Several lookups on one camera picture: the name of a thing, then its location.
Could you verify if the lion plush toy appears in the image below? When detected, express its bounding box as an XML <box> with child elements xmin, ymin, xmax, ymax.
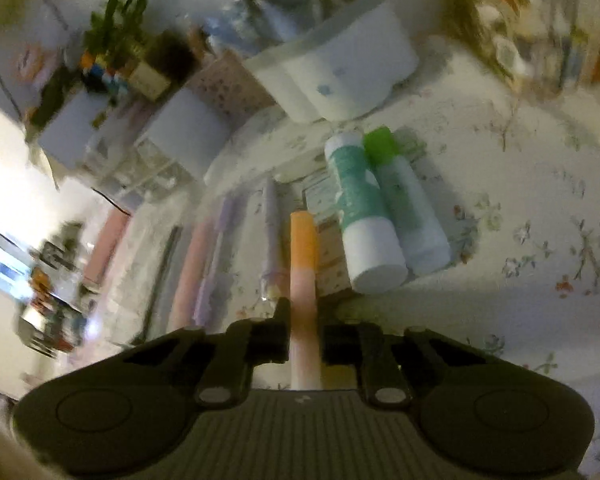
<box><xmin>11</xmin><ymin>41</ymin><xmax>47</xmax><ymax>85</ymax></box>

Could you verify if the purple pen with clear barrel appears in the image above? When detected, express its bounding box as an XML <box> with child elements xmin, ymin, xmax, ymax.
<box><xmin>259</xmin><ymin>177</ymin><xmax>289</xmax><ymax>307</ymax></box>

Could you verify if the pink marker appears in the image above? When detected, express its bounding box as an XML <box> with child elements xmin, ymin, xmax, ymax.
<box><xmin>168</xmin><ymin>219</ymin><xmax>216</xmax><ymax>332</ymax></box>

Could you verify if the dark fuzzy object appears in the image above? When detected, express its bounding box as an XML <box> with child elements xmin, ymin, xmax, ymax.
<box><xmin>147</xmin><ymin>34</ymin><xmax>202</xmax><ymax>83</ymax></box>

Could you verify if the lilac marker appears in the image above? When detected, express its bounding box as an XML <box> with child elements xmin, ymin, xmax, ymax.
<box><xmin>192</xmin><ymin>197</ymin><xmax>237</xmax><ymax>329</ymax></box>

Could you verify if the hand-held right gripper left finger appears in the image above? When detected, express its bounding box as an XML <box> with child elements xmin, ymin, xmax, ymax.
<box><xmin>122</xmin><ymin>298</ymin><xmax>291</xmax><ymax>407</ymax></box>

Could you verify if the teal and white glue stick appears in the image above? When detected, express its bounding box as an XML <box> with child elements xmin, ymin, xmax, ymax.
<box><xmin>324</xmin><ymin>131</ymin><xmax>409</xmax><ymax>294</ymax></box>

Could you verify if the green capped glue stick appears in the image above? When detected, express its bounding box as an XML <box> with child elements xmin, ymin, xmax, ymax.
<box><xmin>363</xmin><ymin>128</ymin><xmax>452</xmax><ymax>277</ymax></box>

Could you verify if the beige square pot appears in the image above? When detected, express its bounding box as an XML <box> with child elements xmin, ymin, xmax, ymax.
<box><xmin>129</xmin><ymin>57</ymin><xmax>174</xmax><ymax>102</ymax></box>

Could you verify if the grey-blue box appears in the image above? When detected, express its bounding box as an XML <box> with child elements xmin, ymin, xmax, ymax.
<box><xmin>36</xmin><ymin>91</ymin><xmax>112</xmax><ymax>172</ymax></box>

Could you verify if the green potted plant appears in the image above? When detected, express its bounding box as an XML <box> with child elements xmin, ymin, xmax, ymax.
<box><xmin>81</xmin><ymin>0</ymin><xmax>152</xmax><ymax>57</ymax></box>

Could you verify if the white flower-shaped pen holder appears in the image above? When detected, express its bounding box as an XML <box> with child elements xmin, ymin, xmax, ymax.
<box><xmin>243</xmin><ymin>0</ymin><xmax>421</xmax><ymax>124</ymax></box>

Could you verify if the white square box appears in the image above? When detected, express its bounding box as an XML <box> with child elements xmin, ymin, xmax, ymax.
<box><xmin>139</xmin><ymin>87</ymin><xmax>234</xmax><ymax>181</ymax></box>

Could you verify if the bundle of pens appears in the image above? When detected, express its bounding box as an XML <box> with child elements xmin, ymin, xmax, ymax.
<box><xmin>204</xmin><ymin>2</ymin><xmax>263</xmax><ymax>48</ymax></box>

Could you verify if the pink patterned basket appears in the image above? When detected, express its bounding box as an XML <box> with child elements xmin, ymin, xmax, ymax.
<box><xmin>186</xmin><ymin>52</ymin><xmax>277</xmax><ymax>132</ymax></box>

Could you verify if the orange and pink pen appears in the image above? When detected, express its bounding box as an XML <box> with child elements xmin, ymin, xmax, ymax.
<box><xmin>288</xmin><ymin>211</ymin><xmax>324</xmax><ymax>391</ymax></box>

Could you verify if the dried flower bouquet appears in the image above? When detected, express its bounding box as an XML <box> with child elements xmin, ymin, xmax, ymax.
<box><xmin>442</xmin><ymin>0</ymin><xmax>600</xmax><ymax>93</ymax></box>

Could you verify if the clear acrylic organiser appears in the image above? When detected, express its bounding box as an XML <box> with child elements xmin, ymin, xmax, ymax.
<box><xmin>86</xmin><ymin>102</ymin><xmax>207</xmax><ymax>198</ymax></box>

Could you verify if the colourful puzzle cube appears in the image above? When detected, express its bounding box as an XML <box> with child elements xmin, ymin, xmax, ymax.
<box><xmin>79</xmin><ymin>51</ymin><xmax>132</xmax><ymax>97</ymax></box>

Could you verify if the floral tablecloth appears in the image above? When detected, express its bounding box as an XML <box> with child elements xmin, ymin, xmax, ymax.
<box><xmin>80</xmin><ymin>35</ymin><xmax>600</xmax><ymax>480</ymax></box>

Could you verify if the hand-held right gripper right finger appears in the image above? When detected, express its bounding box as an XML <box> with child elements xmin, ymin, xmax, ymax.
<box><xmin>324</xmin><ymin>324</ymin><xmax>486</xmax><ymax>408</ymax></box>

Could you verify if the pink box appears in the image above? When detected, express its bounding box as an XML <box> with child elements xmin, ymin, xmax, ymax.
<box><xmin>81</xmin><ymin>209</ymin><xmax>132</xmax><ymax>292</ymax></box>

